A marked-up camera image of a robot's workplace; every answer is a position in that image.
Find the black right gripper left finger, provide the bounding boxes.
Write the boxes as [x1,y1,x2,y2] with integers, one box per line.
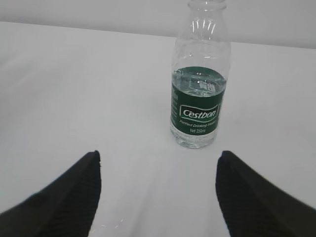
[0,151,101,237]

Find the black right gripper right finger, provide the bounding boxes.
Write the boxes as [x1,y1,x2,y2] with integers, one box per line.
[215,151,316,237]

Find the clear green-label water bottle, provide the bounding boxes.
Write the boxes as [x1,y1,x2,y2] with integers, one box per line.
[170,0,231,149]

